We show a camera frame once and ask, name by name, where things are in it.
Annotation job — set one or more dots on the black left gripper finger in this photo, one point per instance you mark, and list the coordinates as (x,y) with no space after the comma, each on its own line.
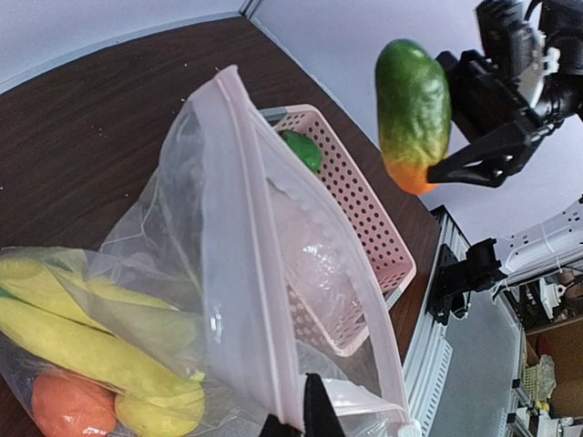
(320,419)

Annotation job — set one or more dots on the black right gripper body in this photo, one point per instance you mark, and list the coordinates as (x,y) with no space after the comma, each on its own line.
(484,100)

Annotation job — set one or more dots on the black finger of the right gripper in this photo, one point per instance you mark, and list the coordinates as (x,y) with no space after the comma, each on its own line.
(491,159)

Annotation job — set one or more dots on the orange green toy carrot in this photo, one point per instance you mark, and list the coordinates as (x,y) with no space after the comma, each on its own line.
(414,114)

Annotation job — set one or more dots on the yellow toy lemon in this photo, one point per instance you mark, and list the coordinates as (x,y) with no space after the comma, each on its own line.
(146,419)

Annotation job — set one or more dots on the clear zip top bag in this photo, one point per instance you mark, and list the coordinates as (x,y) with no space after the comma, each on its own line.
(198,274)

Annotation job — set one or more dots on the green toy bell pepper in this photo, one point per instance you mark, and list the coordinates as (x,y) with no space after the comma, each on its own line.
(304,149)

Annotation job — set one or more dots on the yellow toy banana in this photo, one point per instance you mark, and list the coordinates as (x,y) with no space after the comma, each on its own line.
(38,315)

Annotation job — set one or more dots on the orange toy tangerine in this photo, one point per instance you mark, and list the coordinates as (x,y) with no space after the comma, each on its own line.
(70,406)

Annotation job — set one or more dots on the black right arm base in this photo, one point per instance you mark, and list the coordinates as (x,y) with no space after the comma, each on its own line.
(479,271)

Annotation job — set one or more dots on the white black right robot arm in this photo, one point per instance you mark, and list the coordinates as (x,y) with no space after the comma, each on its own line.
(507,34)

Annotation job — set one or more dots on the pink perforated plastic basket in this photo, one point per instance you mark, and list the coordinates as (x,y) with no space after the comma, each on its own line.
(391,261)

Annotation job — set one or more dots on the cardboard box in background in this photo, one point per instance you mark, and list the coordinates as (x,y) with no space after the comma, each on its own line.
(564,345)

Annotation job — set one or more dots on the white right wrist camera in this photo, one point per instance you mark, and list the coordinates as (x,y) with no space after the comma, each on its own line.
(545,63)

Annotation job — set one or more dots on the right aluminium corner post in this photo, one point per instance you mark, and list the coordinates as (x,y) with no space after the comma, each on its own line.
(249,7)

